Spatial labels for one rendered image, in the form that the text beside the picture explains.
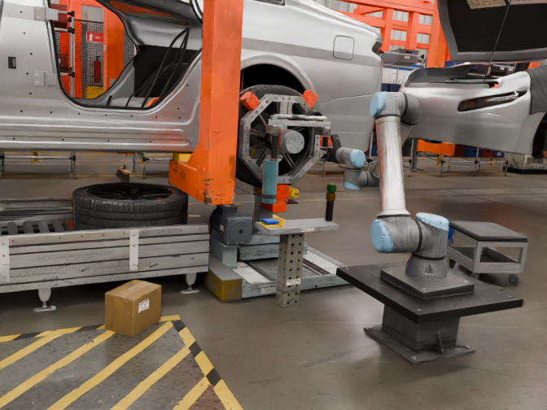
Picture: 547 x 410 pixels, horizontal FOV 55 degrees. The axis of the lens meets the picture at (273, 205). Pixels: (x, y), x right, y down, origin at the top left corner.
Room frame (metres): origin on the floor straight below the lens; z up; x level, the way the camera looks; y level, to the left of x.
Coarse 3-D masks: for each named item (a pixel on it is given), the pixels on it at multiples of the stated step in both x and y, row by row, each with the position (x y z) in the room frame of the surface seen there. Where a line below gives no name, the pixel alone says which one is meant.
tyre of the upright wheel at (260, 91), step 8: (248, 88) 3.37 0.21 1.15; (256, 88) 3.28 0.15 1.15; (264, 88) 3.24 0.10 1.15; (272, 88) 3.26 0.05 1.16; (280, 88) 3.29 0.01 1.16; (288, 88) 3.32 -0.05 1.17; (240, 96) 3.27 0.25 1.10; (256, 96) 3.21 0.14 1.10; (240, 104) 3.17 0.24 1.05; (240, 112) 3.16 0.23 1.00; (240, 160) 3.17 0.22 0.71; (240, 168) 3.17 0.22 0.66; (240, 176) 3.20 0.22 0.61; (248, 176) 3.20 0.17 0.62; (256, 184) 3.23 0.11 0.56; (288, 184) 3.34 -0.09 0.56
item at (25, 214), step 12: (0, 204) 3.04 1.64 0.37; (12, 204) 3.07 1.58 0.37; (24, 204) 3.11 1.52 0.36; (36, 204) 3.14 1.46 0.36; (48, 204) 3.17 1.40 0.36; (60, 204) 3.20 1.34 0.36; (0, 216) 3.02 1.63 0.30; (12, 216) 3.05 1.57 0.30; (24, 216) 3.08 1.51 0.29; (36, 216) 3.11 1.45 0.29; (48, 216) 3.14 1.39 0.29; (60, 216) 3.18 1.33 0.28
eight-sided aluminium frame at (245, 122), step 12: (264, 96) 3.20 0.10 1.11; (276, 96) 3.18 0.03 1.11; (288, 96) 3.22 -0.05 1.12; (264, 108) 3.15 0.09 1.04; (300, 108) 3.32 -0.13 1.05; (240, 120) 3.13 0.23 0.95; (252, 120) 3.11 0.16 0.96; (312, 120) 3.31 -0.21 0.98; (240, 132) 3.13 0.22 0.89; (312, 132) 3.36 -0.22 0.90; (240, 144) 3.12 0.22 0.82; (312, 144) 3.37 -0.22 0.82; (240, 156) 3.11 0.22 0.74; (312, 156) 3.33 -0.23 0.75; (252, 168) 3.12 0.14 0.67; (300, 168) 3.29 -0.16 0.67; (288, 180) 3.24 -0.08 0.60
